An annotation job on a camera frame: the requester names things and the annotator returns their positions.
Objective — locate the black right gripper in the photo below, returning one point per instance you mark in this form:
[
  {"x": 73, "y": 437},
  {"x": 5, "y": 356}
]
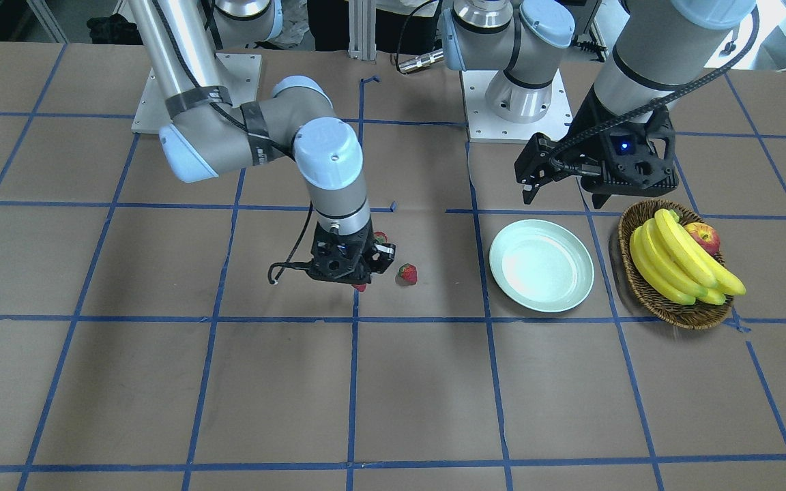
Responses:
[{"x": 382, "y": 258}]

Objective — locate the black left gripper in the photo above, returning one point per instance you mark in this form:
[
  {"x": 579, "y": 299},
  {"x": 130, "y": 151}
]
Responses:
[{"x": 587, "y": 121}]

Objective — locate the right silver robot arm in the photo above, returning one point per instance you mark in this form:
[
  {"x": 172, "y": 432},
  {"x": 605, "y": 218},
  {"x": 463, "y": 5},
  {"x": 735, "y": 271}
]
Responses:
[{"x": 210, "y": 133}]

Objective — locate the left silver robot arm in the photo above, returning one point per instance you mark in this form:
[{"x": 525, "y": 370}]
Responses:
[{"x": 657, "y": 58}]

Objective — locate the pale green plate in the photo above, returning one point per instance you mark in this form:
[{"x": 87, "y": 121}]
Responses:
[{"x": 541, "y": 266}]

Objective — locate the yellow banana bunch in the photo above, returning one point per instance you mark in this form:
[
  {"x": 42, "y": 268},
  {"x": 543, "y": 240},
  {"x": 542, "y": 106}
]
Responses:
[{"x": 674, "y": 266}]

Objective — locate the red yellow apple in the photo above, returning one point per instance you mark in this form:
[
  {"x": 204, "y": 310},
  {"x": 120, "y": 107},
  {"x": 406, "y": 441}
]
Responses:
[{"x": 706, "y": 236}]

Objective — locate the woven wicker basket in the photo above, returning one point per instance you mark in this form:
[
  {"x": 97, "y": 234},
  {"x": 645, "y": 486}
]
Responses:
[{"x": 700, "y": 316}]

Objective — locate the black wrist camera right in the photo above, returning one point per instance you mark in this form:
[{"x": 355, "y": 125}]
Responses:
[{"x": 380, "y": 257}]

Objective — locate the aluminium frame post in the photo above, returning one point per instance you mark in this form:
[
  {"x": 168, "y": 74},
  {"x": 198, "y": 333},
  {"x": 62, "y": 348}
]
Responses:
[{"x": 361, "y": 44}]

